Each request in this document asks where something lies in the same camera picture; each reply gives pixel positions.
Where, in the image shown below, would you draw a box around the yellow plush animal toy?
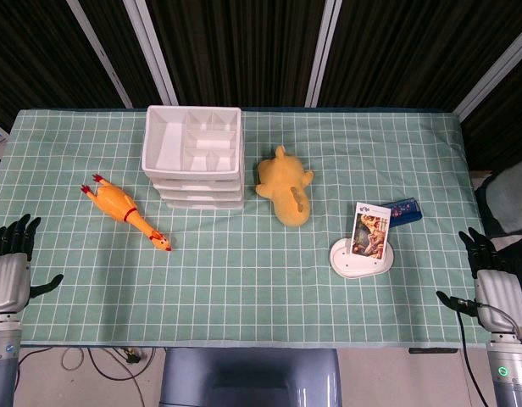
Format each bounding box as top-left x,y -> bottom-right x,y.
255,145 -> 315,229

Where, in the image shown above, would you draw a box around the loose floor cables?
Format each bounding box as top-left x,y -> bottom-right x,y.
59,347 -> 160,407

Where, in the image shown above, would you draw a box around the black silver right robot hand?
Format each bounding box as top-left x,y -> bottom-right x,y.
436,227 -> 522,336

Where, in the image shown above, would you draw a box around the yellow rubber chicken toy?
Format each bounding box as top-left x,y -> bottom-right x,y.
80,172 -> 173,253

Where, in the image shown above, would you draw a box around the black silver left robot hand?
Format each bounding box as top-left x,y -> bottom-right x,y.
0,214 -> 64,315

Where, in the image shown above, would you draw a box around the printed photo card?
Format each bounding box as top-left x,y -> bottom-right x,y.
350,201 -> 392,259

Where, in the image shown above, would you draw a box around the white aluminium frame post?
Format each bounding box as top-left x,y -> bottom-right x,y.
67,0 -> 133,108
305,0 -> 342,108
453,20 -> 522,122
123,0 -> 180,107

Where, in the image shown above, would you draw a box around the clear plastic drawer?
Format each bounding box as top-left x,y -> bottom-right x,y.
165,198 -> 245,209

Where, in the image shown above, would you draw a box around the white plastic drawer organizer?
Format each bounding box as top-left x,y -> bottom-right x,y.
141,104 -> 246,209

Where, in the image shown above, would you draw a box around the blue-grey robot torso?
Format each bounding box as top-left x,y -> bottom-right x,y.
158,347 -> 342,407

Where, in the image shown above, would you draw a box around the blue rectangular box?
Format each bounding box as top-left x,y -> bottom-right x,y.
381,198 -> 424,230

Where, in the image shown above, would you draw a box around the green checked tablecloth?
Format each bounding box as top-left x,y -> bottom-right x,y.
0,108 -> 493,349

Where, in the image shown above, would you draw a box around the black right hand cable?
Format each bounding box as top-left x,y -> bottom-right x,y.
454,298 -> 485,407

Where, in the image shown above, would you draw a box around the white oval card stand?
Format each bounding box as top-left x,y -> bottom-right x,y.
329,237 -> 394,280

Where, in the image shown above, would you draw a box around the black pleated curtain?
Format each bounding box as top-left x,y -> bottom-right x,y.
0,0 -> 522,170

